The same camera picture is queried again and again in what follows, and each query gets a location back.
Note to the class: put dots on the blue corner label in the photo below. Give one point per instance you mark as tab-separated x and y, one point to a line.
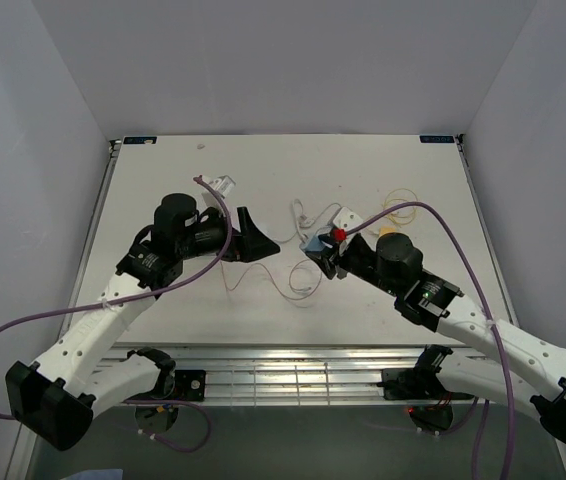
139	140
437	139

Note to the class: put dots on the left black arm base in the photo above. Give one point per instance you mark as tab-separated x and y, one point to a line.
172	383

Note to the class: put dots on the left blue corner label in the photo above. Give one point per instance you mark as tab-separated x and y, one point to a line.
139	140

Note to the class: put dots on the blue charger plug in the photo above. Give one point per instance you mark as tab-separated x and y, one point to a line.
317	244

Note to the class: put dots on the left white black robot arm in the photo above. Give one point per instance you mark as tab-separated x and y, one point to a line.
59	394

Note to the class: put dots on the yellow charger plug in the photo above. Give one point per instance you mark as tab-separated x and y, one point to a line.
386	230

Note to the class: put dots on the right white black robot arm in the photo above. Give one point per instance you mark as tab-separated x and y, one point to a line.
531	373

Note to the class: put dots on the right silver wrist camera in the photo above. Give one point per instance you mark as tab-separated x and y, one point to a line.
342	222

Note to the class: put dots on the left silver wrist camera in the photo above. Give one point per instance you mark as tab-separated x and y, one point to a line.
221	185

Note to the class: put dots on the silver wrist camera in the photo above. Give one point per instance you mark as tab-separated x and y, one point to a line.
221	185
342	222

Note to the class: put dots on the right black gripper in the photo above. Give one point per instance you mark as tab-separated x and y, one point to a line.
326	262

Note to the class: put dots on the right blue corner label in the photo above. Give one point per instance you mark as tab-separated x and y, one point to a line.
437	139

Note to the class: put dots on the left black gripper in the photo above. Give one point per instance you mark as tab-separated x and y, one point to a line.
249	244

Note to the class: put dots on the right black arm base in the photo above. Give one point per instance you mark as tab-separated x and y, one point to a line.
413	382

